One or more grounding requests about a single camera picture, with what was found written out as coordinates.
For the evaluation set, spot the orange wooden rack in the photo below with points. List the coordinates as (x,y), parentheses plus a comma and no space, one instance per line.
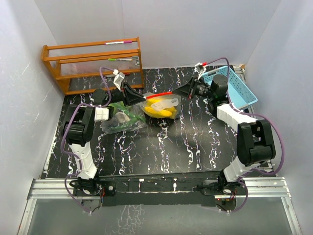
(69,63)

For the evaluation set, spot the yellow fake banana bunch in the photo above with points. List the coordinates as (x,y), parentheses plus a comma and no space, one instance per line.
(161,107)

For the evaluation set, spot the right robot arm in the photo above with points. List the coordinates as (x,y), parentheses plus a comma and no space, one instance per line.
(255,144)

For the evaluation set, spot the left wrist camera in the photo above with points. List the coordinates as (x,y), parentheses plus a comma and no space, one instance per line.
(118,79)

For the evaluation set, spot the light blue plastic basket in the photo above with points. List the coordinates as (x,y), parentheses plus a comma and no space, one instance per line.
(241,96)

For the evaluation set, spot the clear zip bag red seal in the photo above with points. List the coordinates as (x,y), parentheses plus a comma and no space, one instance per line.
(151,95)

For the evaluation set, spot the aluminium frame rail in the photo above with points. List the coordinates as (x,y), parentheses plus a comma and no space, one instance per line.
(256,186)

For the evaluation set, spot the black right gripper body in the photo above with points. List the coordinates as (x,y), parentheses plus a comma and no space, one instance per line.
(200,89)

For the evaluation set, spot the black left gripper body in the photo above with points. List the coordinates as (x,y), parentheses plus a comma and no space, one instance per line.
(121,96)

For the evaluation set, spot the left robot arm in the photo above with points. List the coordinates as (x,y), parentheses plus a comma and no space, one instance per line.
(78,128)

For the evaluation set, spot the clear bag with green food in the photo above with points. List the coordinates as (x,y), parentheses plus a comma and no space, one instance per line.
(124,119)

